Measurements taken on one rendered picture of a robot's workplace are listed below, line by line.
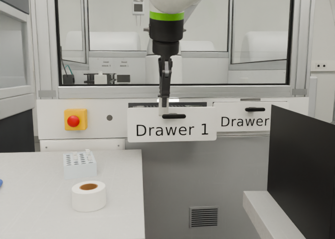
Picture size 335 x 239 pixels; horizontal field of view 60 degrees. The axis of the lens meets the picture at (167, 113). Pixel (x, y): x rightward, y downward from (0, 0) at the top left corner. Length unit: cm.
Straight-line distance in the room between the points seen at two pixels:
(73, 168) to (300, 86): 87
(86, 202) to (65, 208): 6
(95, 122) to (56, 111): 14
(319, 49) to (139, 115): 404
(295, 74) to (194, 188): 59
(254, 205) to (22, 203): 50
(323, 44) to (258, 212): 425
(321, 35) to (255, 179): 374
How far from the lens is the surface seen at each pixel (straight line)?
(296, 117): 58
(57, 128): 112
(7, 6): 186
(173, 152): 111
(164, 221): 122
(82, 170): 82
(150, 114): 92
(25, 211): 69
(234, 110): 111
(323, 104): 483
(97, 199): 64
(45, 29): 112
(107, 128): 109
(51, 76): 111
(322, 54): 478
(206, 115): 95
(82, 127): 105
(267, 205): 68
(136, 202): 66
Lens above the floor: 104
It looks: 8 degrees down
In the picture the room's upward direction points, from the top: straight up
